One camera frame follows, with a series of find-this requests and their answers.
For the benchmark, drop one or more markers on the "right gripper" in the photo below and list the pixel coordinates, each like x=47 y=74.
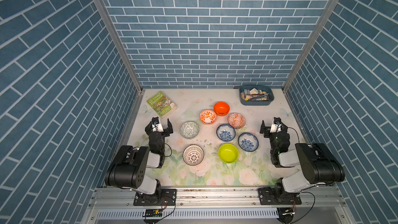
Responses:
x=263 y=127

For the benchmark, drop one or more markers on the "lime green bowl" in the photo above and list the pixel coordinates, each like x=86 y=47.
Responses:
x=228 y=153

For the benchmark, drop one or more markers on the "blue floral bowl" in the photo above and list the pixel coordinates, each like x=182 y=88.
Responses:
x=226 y=133
x=248 y=142

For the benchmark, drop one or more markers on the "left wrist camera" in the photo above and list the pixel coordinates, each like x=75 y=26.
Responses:
x=156 y=124

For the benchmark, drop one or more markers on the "blue floral bowl right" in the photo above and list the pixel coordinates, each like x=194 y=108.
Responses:
x=248 y=142

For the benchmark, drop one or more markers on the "red geometric pattern bowl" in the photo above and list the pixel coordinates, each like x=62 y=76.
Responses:
x=236 y=120

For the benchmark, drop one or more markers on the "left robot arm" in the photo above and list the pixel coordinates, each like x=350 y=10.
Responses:
x=128 y=168

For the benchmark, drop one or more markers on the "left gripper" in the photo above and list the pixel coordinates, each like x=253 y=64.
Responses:
x=148 y=132

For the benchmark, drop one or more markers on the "blue floral bowl left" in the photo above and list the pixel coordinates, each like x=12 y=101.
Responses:
x=226 y=133

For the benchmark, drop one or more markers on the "dark red lattice bowl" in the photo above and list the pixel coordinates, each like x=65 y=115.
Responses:
x=193 y=155

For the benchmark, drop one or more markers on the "circuit board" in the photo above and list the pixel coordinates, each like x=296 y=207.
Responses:
x=153 y=213
x=285 y=215

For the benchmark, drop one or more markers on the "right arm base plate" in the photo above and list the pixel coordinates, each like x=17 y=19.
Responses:
x=272 y=196

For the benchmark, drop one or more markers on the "plain orange bowl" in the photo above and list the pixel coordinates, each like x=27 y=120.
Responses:
x=221 y=108

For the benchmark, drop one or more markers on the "aluminium rail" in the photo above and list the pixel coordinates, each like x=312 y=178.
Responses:
x=223 y=196

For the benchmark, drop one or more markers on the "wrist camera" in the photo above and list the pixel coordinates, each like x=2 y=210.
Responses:
x=277 y=125
x=156 y=124

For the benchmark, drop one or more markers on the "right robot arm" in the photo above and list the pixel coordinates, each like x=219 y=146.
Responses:
x=318 y=165

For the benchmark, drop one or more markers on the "teal plastic bin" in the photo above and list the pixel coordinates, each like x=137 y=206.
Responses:
x=256 y=103

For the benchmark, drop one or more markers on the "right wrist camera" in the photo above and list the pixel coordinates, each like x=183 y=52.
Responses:
x=277 y=125

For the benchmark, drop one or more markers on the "right circuit board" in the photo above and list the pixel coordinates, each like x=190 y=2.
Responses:
x=285 y=215

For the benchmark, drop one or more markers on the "orange floral bowl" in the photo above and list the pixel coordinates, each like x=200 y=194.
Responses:
x=208 y=117

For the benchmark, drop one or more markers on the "art supplies in bin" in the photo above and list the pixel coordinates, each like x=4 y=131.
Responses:
x=255 y=95

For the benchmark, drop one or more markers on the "green patterned bowl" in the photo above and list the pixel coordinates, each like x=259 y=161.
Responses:
x=189 y=130

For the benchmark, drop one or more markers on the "left circuit board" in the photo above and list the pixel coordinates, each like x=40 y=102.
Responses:
x=153 y=213

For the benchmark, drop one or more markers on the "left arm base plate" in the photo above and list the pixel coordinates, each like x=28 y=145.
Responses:
x=160 y=197

